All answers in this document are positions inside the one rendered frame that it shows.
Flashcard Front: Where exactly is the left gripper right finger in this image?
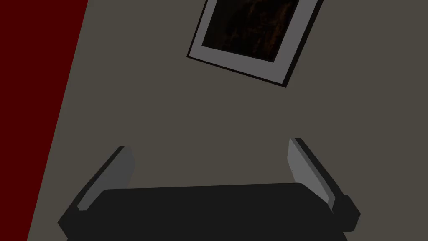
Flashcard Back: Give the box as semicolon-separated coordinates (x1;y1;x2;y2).
287;137;362;233

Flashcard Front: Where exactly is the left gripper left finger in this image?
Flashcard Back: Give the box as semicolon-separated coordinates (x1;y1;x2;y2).
57;145;136;231

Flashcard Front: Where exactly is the dark framed wall picture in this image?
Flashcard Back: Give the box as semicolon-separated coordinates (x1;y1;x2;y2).
186;0;325;89

